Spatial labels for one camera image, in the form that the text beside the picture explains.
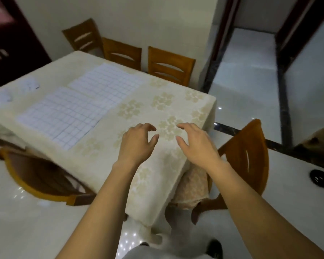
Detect black caster wheel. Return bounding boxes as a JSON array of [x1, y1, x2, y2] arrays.
[[310, 169, 324, 189]]

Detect dark wooden door frame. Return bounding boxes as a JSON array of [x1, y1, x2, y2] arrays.
[[275, 0, 324, 74], [199, 0, 243, 94]]

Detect white grid paper sheet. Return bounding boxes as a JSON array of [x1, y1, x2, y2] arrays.
[[68, 63, 147, 112], [16, 86, 120, 151]]

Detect pink patterned seat cushion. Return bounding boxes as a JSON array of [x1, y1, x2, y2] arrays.
[[171, 164, 210, 211]]

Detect crumpled white paper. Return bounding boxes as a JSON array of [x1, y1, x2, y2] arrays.
[[21, 78, 41, 92], [0, 90, 13, 109]]

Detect person's left hand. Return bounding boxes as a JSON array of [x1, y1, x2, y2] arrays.
[[113, 122, 160, 172]]

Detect person's left forearm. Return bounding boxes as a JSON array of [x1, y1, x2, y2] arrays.
[[55, 162, 141, 259]]

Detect person's right forearm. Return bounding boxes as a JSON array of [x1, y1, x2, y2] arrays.
[[208, 160, 324, 259]]

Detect person's white trousers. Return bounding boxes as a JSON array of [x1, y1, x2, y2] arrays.
[[121, 204, 216, 259]]

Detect wooden dining chair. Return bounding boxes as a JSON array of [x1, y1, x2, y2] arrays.
[[62, 18, 104, 58], [147, 46, 196, 87], [191, 119, 270, 225], [0, 146, 97, 207], [101, 37, 142, 71]]

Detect cream floral tablecloth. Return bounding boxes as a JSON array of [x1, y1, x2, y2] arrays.
[[0, 51, 217, 227]]

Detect person's black shoe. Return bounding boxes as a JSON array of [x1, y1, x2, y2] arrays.
[[206, 239, 223, 259]]

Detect brown wheeled furniture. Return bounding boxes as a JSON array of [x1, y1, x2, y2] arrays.
[[293, 121, 324, 171]]

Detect dark wooden door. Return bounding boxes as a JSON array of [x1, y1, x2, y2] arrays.
[[0, 0, 52, 92]]

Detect person's right hand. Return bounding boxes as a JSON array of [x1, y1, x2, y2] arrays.
[[175, 122, 225, 174]]

